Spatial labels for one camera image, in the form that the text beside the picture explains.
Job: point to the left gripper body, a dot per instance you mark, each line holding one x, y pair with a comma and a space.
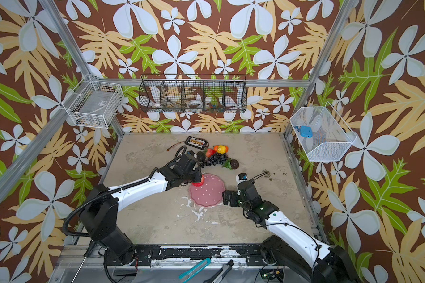
194, 176

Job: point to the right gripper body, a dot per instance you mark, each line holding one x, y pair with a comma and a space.
247, 207

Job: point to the red apple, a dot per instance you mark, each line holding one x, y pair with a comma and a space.
200, 183

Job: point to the pink dotted plate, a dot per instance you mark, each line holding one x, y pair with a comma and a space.
209, 193

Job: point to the red strawberry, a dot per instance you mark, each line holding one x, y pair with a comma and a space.
210, 152

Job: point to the yellow lemon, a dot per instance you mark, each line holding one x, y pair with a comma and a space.
222, 149

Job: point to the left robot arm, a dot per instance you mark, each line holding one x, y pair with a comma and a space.
97, 217

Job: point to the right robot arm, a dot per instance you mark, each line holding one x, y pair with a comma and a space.
290, 245

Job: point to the dark avocado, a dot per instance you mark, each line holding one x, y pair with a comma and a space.
201, 157

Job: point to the black tray with items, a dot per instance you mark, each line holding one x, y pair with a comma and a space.
196, 142

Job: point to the dark grape bunch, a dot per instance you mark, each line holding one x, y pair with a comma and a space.
214, 160

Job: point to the black grey tool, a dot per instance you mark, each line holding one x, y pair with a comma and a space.
221, 273

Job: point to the blue object in basket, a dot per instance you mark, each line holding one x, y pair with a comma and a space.
305, 131

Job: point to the teal utility knife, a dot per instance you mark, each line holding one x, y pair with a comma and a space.
190, 274

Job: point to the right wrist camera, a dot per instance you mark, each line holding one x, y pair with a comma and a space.
241, 177

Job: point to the black wire basket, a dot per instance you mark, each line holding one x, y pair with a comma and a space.
196, 93

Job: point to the white wire basket right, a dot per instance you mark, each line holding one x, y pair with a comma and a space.
332, 136

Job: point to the white wire basket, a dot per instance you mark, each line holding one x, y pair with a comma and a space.
94, 103
332, 136

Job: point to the white wire basket left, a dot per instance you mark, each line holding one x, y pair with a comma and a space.
94, 103

